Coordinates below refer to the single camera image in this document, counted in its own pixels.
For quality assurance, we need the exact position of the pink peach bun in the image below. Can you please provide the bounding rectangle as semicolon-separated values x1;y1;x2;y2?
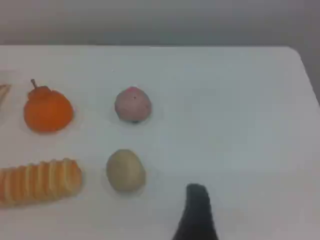
114;86;153;125

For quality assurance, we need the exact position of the orange tangerine toy with stem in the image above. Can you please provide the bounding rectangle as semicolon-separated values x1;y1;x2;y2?
23;78;74;133

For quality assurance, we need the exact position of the cream canvas bag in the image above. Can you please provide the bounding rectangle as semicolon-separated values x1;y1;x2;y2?
0;83;12;111

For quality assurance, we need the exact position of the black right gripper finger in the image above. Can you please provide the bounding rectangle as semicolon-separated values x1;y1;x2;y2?
171;183;220;240

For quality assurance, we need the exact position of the round beige egg yolk pastry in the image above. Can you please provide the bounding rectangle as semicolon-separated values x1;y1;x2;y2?
105;148;147;193

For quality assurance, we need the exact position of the long ridged golden bread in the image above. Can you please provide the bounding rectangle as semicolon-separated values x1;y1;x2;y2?
0;157;83;207

